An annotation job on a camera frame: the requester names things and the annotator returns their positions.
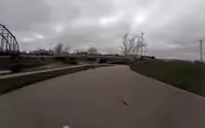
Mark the concrete road bridge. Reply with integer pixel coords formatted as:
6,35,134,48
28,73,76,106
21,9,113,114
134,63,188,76
19,53,142,65

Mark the grey concrete path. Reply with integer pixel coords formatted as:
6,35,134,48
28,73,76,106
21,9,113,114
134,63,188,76
0,64,205,128

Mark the group of bare trees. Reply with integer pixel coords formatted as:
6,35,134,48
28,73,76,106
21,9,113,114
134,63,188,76
120,32,148,57

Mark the small dark debris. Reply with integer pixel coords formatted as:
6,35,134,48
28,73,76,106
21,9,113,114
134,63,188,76
122,100,130,107

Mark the distant row of trees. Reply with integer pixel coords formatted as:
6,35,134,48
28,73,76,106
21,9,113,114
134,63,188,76
23,42,99,56

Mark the dark grass strip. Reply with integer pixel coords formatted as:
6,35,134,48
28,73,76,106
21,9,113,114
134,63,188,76
0,64,115,99

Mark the grassy bank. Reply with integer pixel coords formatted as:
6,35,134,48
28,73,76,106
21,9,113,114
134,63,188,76
129,58,205,101

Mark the utility pole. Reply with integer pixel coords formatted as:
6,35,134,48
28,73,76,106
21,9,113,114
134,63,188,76
198,39,204,63

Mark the steel truss bridge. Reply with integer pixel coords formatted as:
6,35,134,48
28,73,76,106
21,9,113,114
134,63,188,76
0,19,21,56

